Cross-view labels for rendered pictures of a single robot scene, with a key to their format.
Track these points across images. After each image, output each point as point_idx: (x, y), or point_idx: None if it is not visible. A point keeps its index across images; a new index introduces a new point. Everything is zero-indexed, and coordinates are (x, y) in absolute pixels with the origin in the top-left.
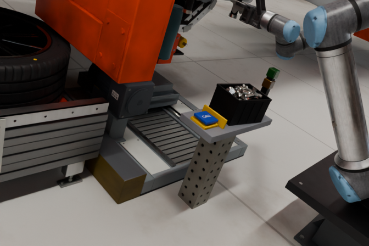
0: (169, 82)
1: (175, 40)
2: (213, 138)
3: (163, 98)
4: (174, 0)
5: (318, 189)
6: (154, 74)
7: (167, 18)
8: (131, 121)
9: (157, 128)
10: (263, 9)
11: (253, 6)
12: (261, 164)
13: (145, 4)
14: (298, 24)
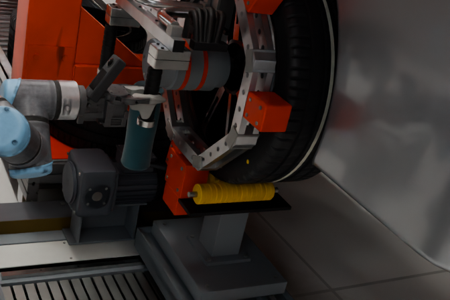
0: (209, 290)
1: (180, 171)
2: None
3: (176, 295)
4: (27, 12)
5: None
6: (232, 277)
7: (25, 33)
8: (132, 274)
9: (111, 298)
10: (93, 86)
11: (112, 88)
12: None
13: (19, 9)
14: (7, 84)
